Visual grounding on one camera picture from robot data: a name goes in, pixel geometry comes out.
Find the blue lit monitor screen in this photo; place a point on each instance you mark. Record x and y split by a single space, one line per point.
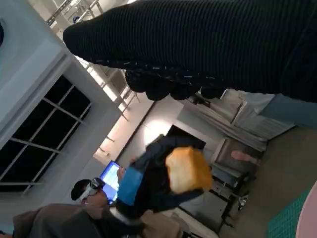
110 173

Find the person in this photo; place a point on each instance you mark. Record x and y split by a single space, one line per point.
62 223

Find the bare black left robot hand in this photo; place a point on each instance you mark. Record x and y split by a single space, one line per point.
153 183

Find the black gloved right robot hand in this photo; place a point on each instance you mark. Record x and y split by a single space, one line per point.
198 44

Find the dark glass window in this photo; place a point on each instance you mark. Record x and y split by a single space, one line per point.
49 138

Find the pink bowl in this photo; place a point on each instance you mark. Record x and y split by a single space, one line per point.
309 218

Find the green cutting mat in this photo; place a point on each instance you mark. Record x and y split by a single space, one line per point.
284 220

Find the orange sliced toy bread loaf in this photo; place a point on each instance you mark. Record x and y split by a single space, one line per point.
188 171

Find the white VR headset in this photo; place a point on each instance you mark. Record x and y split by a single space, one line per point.
92 186

